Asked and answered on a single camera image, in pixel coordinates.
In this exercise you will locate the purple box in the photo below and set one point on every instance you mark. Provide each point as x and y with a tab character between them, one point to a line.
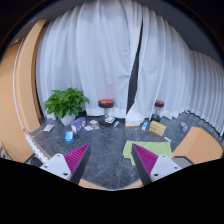
78	124

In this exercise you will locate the orange wooden cabinet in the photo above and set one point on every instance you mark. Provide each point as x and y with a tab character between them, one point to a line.
19	110

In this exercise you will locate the right white curtain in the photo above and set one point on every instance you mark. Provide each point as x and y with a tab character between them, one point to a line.
183	79

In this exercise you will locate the white curtain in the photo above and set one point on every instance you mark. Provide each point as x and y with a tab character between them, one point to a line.
183	79
91	48

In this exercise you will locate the small blue box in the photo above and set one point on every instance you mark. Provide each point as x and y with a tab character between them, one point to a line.
69	136

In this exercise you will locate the white plant pot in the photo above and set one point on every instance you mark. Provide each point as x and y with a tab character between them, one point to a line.
68	119

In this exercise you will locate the yellow cardboard box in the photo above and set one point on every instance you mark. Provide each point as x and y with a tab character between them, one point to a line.
157	128

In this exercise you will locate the left white curtain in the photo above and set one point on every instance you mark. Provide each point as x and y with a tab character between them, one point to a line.
91	48

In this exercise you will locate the light green towel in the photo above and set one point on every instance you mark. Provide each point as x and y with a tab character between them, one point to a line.
157	148

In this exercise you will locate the white orange-print box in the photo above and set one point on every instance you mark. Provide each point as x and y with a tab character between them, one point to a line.
133	122

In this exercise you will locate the small blue white carton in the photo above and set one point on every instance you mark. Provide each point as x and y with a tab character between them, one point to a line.
145	125

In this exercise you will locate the flat grey booklet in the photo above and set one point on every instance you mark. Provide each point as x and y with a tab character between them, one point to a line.
48	128

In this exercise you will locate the green potted plant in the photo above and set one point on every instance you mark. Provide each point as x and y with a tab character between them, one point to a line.
65	102

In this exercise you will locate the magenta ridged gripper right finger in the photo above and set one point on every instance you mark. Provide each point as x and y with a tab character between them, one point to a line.
152	167

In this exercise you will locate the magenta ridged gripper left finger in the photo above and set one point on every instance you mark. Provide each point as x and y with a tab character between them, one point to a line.
69	166

